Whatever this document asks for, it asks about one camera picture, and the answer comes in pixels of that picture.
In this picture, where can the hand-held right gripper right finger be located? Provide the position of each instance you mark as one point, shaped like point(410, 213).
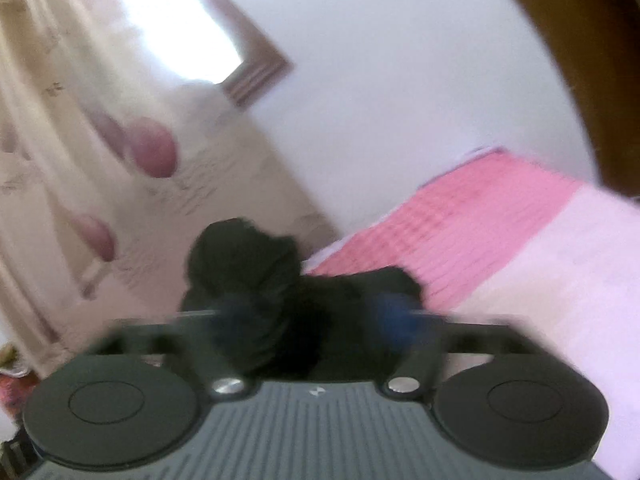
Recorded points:
point(395, 321)

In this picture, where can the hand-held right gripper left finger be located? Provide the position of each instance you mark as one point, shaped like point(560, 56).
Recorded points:
point(226, 318)

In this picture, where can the black padded jacket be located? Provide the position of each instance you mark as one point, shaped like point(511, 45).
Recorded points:
point(295, 300)

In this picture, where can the pink checked bed sheet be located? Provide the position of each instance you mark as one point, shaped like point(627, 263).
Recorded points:
point(510, 265)

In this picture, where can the beige leaf-print curtain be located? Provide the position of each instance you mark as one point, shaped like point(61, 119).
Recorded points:
point(105, 200)

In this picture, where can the window with brown frame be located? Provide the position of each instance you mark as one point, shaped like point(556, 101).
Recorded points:
point(200, 20)

